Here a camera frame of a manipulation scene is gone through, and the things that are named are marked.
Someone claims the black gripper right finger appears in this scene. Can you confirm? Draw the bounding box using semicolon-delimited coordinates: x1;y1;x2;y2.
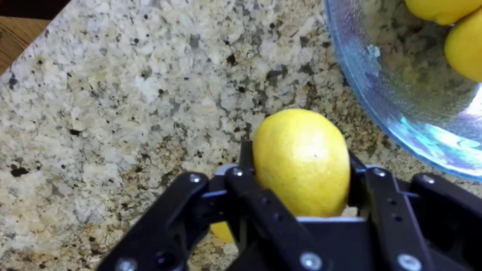
347;151;482;271

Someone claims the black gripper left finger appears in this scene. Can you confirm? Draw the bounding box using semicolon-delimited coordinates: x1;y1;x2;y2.
97;140;329;271

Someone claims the clear glass bowl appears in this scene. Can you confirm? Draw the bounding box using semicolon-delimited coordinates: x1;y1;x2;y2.
323;0;482;184

